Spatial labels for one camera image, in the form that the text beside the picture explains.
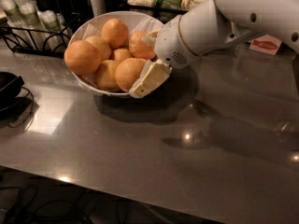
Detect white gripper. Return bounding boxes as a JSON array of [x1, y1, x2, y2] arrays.
[[129, 15, 202, 98]]

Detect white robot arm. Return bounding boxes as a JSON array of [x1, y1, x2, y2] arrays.
[[129, 0, 299, 98]]

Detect small centre orange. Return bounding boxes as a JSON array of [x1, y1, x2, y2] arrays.
[[111, 48, 132, 61]]

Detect white paper bowl liner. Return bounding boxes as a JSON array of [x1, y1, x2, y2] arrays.
[[73, 16, 164, 94]]

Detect white bowl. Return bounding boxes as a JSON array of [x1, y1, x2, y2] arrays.
[[67, 10, 169, 98]]

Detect front left large orange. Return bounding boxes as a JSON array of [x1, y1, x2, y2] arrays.
[[64, 40, 102, 76]]

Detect black metal condiment shelf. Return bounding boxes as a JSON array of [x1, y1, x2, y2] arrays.
[[120, 0, 219, 25]]

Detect green tea packets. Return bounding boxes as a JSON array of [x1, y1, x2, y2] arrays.
[[155, 0, 182, 9]]

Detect cream packets right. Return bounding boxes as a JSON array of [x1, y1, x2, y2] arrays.
[[180, 0, 206, 10]]

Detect white cylinder dispenser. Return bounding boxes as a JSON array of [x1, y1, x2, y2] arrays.
[[86, 0, 107, 18]]

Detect right stacked paper cups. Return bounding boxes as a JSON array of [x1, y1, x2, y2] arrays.
[[39, 10, 65, 53]]

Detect stacked paper cups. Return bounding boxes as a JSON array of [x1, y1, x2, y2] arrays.
[[39, 10, 65, 53], [20, 3, 45, 51], [0, 0, 29, 47]]

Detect red and white card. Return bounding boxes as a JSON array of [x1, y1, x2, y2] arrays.
[[249, 35, 281, 55]]

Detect middle stacked paper cups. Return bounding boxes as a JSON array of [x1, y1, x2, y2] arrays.
[[20, 3, 45, 51]]

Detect left stacked paper cups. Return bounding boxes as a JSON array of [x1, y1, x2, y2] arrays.
[[0, 0, 29, 47]]

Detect black wire cup rack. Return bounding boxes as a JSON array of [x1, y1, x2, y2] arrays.
[[0, 13, 79, 57]]

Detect black pan with wire stand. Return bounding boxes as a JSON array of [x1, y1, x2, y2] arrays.
[[0, 72, 35, 128]]

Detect black cables under table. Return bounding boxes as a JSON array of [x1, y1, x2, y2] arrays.
[[0, 184, 132, 224]]

